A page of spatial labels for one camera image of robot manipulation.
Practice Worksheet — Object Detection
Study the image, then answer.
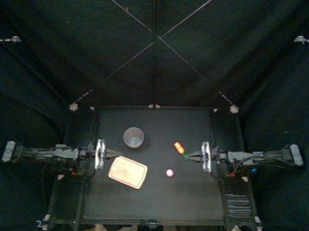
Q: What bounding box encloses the white cord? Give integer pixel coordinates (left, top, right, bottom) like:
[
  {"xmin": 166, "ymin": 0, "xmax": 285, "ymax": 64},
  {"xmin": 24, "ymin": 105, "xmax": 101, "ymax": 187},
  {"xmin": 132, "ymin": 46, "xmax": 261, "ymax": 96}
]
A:
[
  {"xmin": 109, "ymin": 0, "xmax": 235, "ymax": 106},
  {"xmin": 73, "ymin": 0, "xmax": 214, "ymax": 106}
]

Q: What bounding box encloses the orange toy carrot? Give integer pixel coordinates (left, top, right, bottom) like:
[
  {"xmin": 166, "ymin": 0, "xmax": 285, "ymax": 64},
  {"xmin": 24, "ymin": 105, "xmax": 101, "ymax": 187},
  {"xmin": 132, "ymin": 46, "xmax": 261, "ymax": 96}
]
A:
[{"xmin": 172, "ymin": 141, "xmax": 188, "ymax": 160}]

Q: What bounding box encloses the pink rectangular plate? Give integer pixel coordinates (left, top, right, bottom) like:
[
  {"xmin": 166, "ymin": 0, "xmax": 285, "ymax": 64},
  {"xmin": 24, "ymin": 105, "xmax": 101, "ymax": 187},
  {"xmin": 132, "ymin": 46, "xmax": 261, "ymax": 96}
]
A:
[{"xmin": 107, "ymin": 155, "xmax": 150, "ymax": 189}]

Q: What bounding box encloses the grey plastic cup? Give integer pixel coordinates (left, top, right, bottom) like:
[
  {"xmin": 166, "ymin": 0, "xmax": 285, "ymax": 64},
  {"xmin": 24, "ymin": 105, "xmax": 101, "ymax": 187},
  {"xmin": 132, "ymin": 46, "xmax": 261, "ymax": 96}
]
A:
[{"xmin": 122, "ymin": 126, "xmax": 146, "ymax": 150}]

